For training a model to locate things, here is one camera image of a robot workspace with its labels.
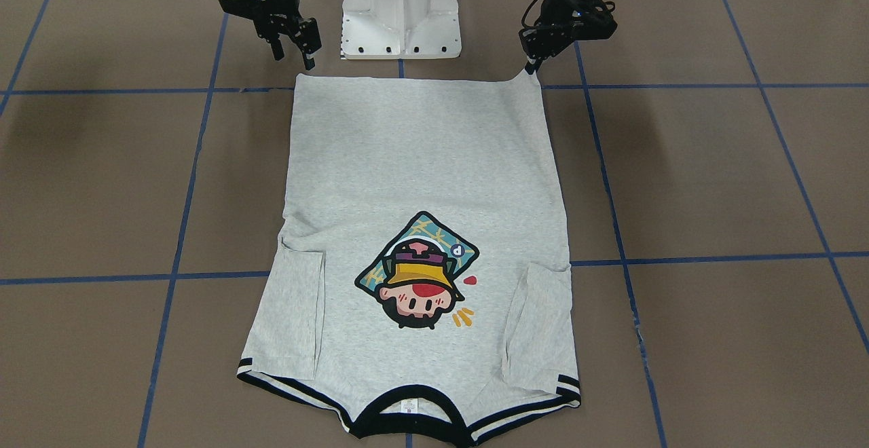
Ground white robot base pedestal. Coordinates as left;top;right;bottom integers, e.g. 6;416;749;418
339;0;462;60

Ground grey cartoon print t-shirt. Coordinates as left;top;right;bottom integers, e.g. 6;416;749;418
237;71;583;447

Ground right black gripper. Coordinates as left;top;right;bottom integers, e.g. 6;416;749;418
219;0;322;71

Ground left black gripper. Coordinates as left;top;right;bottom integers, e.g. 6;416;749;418
519;0;618;75

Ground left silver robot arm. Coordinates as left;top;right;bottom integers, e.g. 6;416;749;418
518;0;618;75

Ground blue tape grid lines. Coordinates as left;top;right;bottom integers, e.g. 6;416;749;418
1;0;868;447

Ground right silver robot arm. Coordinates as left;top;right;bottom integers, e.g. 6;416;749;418
219;0;322;70

